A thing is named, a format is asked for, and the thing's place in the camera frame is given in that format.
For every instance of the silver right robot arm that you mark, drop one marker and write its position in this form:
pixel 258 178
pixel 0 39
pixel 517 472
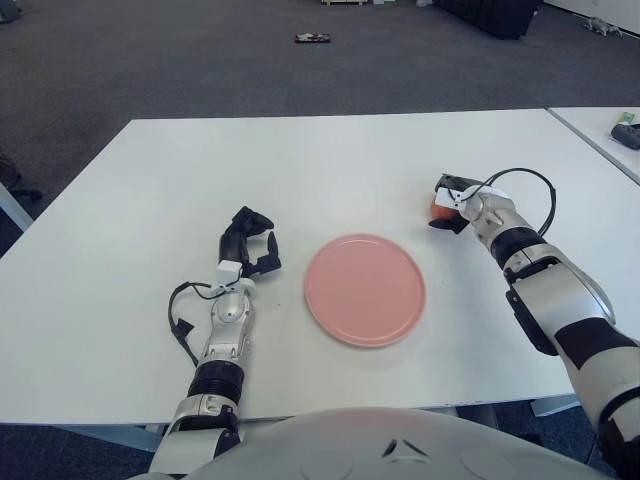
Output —
pixel 555 300

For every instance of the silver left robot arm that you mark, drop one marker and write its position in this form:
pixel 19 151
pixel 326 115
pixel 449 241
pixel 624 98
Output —
pixel 227 312

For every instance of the black draped furniture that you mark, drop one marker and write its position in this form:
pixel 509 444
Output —
pixel 500 17

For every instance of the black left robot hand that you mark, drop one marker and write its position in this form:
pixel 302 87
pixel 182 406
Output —
pixel 232 245

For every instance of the red yellow apple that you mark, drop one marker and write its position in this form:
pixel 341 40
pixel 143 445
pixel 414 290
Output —
pixel 440 212

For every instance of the light wooden pallet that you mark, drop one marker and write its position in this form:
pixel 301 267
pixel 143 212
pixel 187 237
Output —
pixel 345 2

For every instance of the black handheld controller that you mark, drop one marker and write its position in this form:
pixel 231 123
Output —
pixel 626 136

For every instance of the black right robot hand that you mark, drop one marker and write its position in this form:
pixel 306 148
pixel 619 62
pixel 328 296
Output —
pixel 450 197

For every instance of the pink round plate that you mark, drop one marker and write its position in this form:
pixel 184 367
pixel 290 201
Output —
pixel 365 295

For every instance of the green white packet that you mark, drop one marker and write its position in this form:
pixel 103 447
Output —
pixel 630 117

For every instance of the flat dark floor object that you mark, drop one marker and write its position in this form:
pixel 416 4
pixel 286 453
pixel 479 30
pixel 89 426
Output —
pixel 313 37

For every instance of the dark object on carpet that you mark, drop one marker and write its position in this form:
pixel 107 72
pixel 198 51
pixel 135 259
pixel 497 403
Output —
pixel 9 4

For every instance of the grey robot torso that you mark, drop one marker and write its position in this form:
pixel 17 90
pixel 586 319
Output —
pixel 320 445

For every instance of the grey toy on floor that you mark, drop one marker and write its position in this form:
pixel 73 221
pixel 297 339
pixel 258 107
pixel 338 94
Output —
pixel 604 26

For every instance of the white slanted table leg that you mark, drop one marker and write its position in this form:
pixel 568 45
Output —
pixel 15 205

